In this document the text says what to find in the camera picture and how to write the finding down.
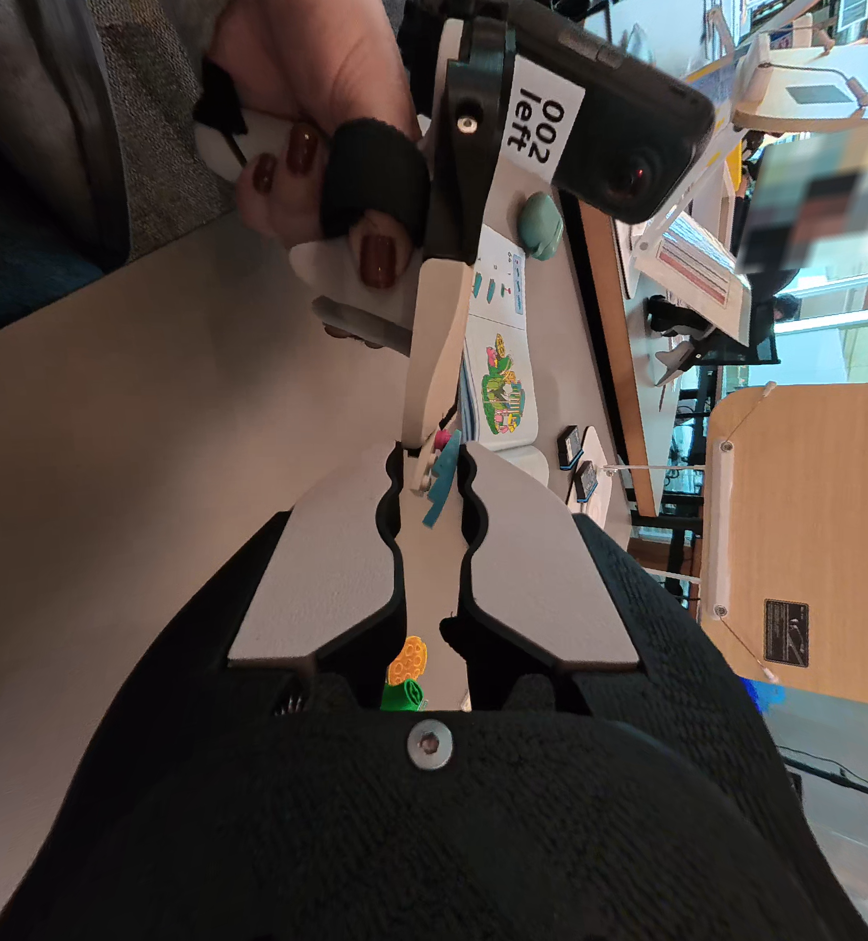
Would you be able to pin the blue curved brick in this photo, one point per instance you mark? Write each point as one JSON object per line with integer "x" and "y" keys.
{"x": 445, "y": 478}

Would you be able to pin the person's grey cardigan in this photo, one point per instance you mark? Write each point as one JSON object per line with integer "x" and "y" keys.
{"x": 147, "y": 147}

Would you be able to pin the small black device blue edge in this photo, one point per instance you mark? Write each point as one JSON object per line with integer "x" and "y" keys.
{"x": 587, "y": 481}
{"x": 570, "y": 445}

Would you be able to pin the blue crate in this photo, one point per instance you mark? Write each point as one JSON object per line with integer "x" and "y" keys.
{"x": 761, "y": 695}

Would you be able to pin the light wooden panel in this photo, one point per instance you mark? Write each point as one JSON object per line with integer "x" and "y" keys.
{"x": 831, "y": 514}

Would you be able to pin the white printed sheet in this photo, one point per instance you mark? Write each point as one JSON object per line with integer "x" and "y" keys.
{"x": 698, "y": 272}

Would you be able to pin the light blue instruction booklet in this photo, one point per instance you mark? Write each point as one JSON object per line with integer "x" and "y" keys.
{"x": 496, "y": 316}

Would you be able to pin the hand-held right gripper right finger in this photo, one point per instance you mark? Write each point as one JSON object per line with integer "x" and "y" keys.
{"x": 544, "y": 588}

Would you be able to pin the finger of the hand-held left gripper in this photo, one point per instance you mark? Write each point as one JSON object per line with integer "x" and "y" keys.
{"x": 437, "y": 331}

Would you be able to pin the white mat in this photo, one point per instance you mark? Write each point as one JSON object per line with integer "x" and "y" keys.
{"x": 600, "y": 507}

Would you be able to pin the person's left hand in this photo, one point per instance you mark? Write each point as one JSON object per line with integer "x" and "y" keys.
{"x": 316, "y": 59}

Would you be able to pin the colourful brick flower model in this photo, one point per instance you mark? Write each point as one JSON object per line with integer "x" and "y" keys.
{"x": 408, "y": 658}

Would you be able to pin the teal soft object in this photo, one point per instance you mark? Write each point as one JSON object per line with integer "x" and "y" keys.
{"x": 540, "y": 224}

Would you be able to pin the beige small brick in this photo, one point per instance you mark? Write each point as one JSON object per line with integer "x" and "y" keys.
{"x": 423, "y": 470}

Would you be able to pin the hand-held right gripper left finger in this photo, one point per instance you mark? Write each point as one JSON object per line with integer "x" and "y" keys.
{"x": 323, "y": 581}

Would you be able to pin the black white tool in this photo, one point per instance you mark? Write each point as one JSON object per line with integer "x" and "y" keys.
{"x": 735, "y": 345}

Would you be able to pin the person's jeans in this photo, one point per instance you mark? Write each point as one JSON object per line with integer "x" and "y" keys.
{"x": 22, "y": 279}

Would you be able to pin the grey desk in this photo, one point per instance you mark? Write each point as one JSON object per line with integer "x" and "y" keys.
{"x": 110, "y": 478}

